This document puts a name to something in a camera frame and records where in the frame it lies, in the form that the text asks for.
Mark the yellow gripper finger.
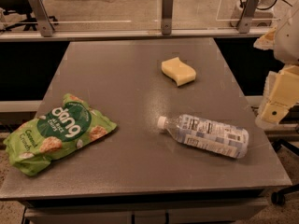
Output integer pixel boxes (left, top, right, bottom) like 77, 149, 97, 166
260, 64, 299, 124
253, 27, 277, 50

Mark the clear plastic water bottle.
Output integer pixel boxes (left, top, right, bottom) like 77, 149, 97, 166
157, 114, 249, 159

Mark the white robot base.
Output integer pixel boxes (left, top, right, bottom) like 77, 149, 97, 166
230, 0, 283, 28

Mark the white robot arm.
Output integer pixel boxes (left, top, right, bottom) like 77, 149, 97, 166
253, 2, 299, 129

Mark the green rice chip bag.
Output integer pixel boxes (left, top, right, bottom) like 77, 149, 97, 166
4, 93, 117, 176

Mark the yellow sponge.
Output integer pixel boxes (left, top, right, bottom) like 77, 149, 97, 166
161, 57, 196, 87

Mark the black chair caster base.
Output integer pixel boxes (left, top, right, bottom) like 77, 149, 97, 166
270, 138, 299, 206

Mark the black office chair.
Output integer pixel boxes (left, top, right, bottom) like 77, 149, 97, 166
0, 0, 59, 33

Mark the right metal rail bracket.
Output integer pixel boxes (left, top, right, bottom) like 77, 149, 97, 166
236, 0, 260, 34

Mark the metal rail bracket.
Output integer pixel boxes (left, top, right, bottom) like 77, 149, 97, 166
28, 0, 54, 37
161, 0, 174, 35
236, 0, 260, 34

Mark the middle metal rail bracket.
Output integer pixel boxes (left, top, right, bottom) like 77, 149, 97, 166
161, 0, 174, 35

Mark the left metal rail bracket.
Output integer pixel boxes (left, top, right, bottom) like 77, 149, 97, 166
28, 0, 54, 37

